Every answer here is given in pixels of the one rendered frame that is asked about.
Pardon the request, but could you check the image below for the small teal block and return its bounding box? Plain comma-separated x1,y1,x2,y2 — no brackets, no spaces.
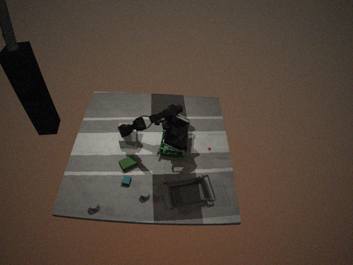
122,176,131,187

